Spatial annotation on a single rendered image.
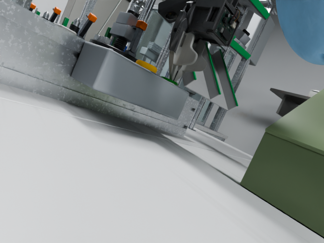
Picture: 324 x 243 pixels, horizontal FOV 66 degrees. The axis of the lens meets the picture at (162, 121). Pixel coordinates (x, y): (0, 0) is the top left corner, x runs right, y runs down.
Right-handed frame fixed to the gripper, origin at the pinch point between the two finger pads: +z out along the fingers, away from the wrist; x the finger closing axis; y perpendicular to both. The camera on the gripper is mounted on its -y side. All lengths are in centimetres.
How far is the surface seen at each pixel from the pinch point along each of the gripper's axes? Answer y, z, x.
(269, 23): -74, -96, 177
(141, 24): -15.6, -8.6, 0.5
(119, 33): -20.2, -4.9, -0.7
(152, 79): 3.5, 3.1, -7.8
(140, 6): -96, -40, 57
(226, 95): -14, -6, 50
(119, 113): -3.5, 11.1, -5.3
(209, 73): -15.7, -9.4, 34.9
